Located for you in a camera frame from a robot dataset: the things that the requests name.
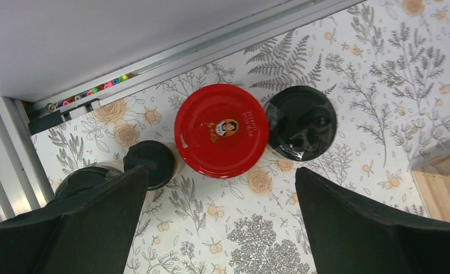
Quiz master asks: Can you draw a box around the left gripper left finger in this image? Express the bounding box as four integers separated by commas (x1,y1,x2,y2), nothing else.
0,167,148,273

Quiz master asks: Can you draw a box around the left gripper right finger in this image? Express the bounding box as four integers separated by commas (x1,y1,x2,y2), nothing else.
295,167,450,273

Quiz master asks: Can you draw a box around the red lid jar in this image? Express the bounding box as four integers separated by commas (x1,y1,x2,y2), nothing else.
174,84,269,179

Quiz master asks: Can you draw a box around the small dark bottle front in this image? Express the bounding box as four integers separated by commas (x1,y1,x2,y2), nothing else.
55,159,124,199

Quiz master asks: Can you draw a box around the floral table mat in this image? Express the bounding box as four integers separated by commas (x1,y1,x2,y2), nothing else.
32,1,450,273

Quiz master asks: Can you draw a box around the aluminium frame rail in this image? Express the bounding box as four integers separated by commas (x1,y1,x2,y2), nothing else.
0,1,355,221

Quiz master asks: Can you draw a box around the wooden rack frame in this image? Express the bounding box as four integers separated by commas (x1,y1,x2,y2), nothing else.
411,154,450,222

